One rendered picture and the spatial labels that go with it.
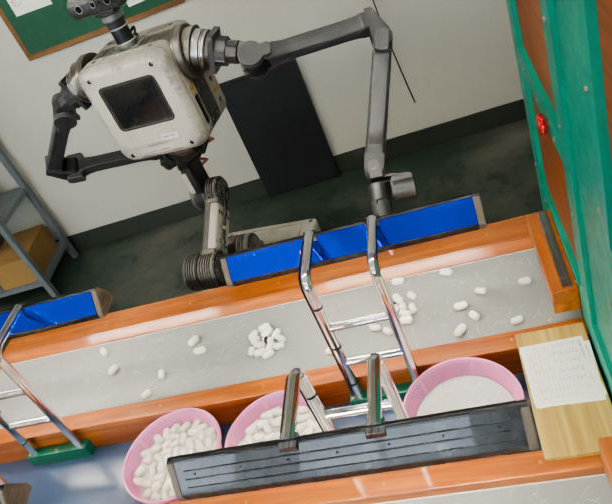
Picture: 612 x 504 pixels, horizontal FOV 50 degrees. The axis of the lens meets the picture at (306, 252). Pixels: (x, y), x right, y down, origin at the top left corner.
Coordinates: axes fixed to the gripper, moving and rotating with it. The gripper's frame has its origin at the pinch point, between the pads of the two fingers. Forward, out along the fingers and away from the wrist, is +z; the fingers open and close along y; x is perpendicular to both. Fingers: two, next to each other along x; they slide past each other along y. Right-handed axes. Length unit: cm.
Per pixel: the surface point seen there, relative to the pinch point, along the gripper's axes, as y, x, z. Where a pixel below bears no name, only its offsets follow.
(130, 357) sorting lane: -86, 1, 13
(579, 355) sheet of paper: 39, -21, 37
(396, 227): 7.6, -33.5, 2.5
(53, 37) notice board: -162, 79, -170
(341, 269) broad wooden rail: -17.2, 10.0, -0.6
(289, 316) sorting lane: -33.5, 3.8, 10.8
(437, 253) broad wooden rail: 11.3, 8.6, 1.6
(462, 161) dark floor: 20, 171, -78
